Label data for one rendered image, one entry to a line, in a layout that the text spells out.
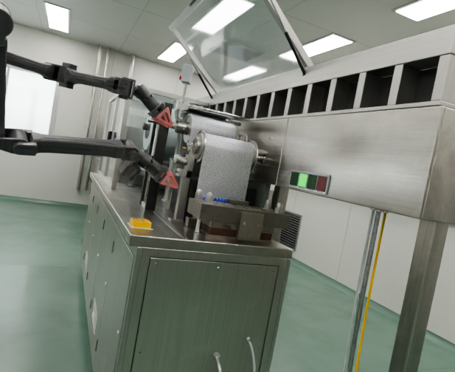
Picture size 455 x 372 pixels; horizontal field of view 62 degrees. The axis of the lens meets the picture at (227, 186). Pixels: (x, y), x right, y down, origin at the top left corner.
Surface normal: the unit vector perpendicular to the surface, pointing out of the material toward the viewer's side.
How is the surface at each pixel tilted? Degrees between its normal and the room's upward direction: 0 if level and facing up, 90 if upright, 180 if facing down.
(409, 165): 90
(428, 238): 90
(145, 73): 90
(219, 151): 90
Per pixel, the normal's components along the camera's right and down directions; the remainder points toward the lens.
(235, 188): 0.38, 0.12
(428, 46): -0.91, -0.15
